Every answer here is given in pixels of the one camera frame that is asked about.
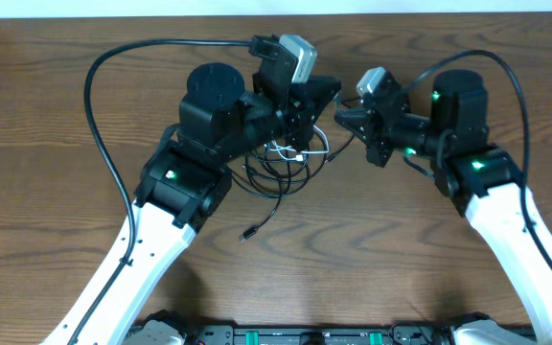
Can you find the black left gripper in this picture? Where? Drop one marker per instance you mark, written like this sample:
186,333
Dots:
300,109

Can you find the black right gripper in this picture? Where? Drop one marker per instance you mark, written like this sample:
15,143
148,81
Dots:
379,126

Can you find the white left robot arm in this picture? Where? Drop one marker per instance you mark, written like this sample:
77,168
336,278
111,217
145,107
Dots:
183,184

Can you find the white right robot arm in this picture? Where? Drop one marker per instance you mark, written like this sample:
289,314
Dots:
482,180

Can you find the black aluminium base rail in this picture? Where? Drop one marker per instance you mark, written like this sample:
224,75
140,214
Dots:
167,328

